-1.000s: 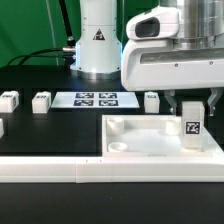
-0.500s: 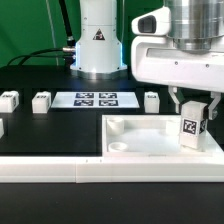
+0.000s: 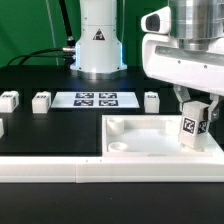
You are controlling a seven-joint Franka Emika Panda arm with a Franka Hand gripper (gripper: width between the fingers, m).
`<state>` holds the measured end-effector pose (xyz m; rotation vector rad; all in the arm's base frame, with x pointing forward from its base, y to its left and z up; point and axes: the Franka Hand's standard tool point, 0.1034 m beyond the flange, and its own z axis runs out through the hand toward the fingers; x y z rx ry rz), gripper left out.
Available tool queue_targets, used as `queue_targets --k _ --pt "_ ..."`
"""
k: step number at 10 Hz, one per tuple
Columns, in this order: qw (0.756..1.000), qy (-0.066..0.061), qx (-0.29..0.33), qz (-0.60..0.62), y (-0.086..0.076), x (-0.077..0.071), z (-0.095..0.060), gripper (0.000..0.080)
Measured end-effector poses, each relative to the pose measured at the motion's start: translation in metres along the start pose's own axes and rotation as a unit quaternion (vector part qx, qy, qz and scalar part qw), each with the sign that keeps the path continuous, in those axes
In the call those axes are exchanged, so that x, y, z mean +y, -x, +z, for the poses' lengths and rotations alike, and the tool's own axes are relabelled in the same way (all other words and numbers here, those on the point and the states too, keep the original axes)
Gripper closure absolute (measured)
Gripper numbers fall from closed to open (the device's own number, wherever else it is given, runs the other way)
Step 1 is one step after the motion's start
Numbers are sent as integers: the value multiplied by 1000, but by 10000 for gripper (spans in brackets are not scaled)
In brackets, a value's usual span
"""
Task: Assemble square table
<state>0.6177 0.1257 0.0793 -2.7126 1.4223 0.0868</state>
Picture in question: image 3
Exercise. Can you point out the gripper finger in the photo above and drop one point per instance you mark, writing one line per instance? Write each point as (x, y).
(182, 95)
(213, 109)

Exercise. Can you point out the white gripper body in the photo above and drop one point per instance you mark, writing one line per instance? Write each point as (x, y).
(163, 60)

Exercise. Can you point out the white square table top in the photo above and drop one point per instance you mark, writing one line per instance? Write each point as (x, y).
(149, 136)

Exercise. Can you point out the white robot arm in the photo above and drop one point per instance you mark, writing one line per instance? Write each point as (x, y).
(183, 45)

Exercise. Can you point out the white base marker plate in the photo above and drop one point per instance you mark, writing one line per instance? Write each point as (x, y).
(95, 100)

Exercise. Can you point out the white block left edge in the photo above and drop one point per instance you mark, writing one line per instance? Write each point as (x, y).
(1, 128)

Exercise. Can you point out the white L-shaped obstacle fence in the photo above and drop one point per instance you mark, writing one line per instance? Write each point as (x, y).
(101, 168)

